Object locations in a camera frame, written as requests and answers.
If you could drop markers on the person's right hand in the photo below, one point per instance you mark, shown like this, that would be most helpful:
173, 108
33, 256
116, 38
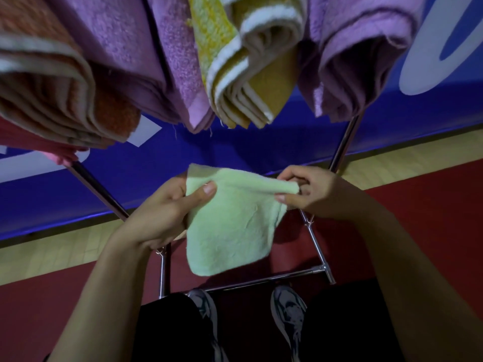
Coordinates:
324, 192

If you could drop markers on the person's left hand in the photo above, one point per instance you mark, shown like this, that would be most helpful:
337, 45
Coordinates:
158, 218

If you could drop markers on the metal drying rack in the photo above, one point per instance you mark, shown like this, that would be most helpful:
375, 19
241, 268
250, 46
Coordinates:
343, 143

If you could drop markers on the pale green towel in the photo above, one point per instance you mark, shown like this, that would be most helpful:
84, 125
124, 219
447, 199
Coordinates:
234, 226

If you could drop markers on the purple towel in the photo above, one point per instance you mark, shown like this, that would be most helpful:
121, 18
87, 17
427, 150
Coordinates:
354, 52
158, 56

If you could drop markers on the pink towel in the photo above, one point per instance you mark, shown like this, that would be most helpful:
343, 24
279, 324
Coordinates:
30, 141

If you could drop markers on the yellow white cloth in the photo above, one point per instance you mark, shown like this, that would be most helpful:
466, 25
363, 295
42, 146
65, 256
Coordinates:
249, 60

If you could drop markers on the orange patterned towel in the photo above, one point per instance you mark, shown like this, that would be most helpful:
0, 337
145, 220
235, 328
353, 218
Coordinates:
53, 82

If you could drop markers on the person's left forearm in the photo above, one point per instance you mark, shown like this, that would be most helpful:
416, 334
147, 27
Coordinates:
98, 305

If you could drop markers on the person's right forearm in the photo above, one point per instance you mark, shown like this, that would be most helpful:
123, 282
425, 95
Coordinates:
430, 286

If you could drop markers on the person's left grey shoe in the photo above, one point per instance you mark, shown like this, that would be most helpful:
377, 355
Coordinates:
209, 316

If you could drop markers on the person's grey shoe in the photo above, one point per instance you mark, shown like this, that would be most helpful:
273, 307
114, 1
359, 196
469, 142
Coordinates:
209, 316
288, 312

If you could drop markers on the person's right grey shoe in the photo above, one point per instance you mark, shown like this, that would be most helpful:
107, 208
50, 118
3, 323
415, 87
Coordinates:
288, 312

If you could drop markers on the person's black trousers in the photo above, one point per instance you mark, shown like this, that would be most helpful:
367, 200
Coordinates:
347, 331

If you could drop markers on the blue banner with white print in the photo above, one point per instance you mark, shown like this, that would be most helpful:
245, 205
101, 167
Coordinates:
151, 165

